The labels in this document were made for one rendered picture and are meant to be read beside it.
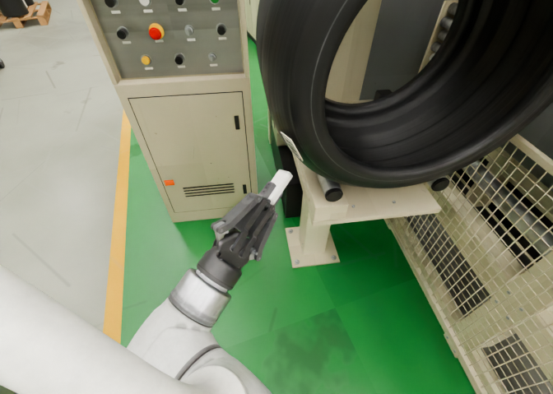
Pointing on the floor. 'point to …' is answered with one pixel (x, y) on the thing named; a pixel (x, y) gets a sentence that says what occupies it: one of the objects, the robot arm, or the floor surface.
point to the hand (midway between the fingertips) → (276, 187)
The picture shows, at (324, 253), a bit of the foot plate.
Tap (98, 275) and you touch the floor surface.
